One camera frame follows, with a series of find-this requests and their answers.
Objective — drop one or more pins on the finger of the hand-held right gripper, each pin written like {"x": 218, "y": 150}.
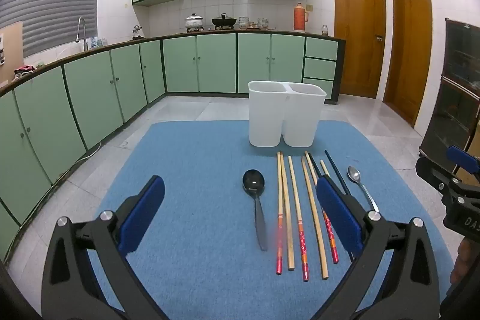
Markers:
{"x": 431, "y": 170}
{"x": 463, "y": 157}

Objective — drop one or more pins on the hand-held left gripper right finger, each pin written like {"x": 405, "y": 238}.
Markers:
{"x": 337, "y": 215}

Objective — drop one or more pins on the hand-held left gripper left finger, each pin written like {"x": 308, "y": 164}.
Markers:
{"x": 144, "y": 215}

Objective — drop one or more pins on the red-ended bamboo chopstick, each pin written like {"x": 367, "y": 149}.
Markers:
{"x": 300, "y": 230}
{"x": 330, "y": 233}
{"x": 324, "y": 168}
{"x": 279, "y": 230}

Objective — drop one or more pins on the black chopstick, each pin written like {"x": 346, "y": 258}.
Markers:
{"x": 335, "y": 172}
{"x": 315, "y": 166}

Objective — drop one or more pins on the metal spoon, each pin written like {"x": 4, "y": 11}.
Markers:
{"x": 354, "y": 173}

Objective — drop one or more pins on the black plastic spoon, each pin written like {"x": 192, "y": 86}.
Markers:
{"x": 254, "y": 181}

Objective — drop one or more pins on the white twin-compartment utensil holder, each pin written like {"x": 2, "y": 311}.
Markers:
{"x": 266, "y": 117}

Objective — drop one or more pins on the person's right hand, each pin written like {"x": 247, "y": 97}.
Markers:
{"x": 463, "y": 260}

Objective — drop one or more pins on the cardboard box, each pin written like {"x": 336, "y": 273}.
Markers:
{"x": 470, "y": 178}

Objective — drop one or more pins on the row of wooden chopsticks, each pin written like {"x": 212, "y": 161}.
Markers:
{"x": 315, "y": 226}

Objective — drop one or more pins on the plain bamboo chopstick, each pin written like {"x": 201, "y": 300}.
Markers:
{"x": 288, "y": 230}

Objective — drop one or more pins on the black glass-front cabinet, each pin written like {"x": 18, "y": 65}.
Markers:
{"x": 453, "y": 98}

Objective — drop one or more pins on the blue mat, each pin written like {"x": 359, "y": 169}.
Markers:
{"x": 206, "y": 192}

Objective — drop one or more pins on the wooden door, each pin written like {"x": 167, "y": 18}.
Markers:
{"x": 358, "y": 35}
{"x": 408, "y": 54}

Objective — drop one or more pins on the green base cabinets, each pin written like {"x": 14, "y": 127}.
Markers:
{"x": 217, "y": 65}

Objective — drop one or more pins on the glass jar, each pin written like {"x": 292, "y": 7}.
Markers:
{"x": 324, "y": 30}

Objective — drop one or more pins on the bottles beside faucet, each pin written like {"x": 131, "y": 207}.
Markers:
{"x": 98, "y": 42}

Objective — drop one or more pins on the silver kettle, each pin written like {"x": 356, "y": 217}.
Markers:
{"x": 138, "y": 32}

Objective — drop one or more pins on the red cloth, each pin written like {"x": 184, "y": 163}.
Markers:
{"x": 24, "y": 69}

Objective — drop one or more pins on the metal kitchen faucet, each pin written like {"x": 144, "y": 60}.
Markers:
{"x": 83, "y": 27}

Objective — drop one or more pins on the white cooking pot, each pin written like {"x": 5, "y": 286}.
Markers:
{"x": 194, "y": 22}

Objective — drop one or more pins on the orange thermos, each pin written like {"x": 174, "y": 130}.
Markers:
{"x": 300, "y": 18}

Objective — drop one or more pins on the black wok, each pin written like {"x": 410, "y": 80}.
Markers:
{"x": 224, "y": 21}

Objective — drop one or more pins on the stack of bowls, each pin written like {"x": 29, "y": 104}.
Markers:
{"x": 243, "y": 22}

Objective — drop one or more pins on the wooden board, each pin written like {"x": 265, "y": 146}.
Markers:
{"x": 13, "y": 42}

